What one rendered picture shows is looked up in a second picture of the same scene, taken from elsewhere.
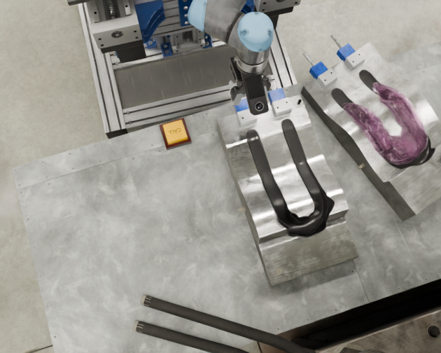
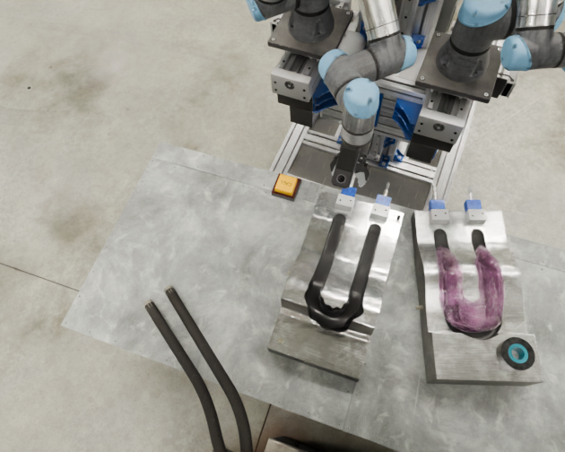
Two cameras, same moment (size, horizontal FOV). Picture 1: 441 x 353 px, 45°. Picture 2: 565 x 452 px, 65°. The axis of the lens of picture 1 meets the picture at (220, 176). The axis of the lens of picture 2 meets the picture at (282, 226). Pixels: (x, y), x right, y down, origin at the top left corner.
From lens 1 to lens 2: 0.47 m
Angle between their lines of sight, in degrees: 19
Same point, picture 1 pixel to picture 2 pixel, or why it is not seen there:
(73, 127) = not seen: hidden behind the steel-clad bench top
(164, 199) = (241, 228)
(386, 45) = not seen: hidden behind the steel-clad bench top
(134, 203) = (219, 217)
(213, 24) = (331, 76)
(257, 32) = (359, 95)
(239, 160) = (315, 232)
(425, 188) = (463, 362)
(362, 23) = (535, 229)
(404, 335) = not seen: outside the picture
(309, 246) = (322, 339)
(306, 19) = (485, 197)
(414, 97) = (511, 278)
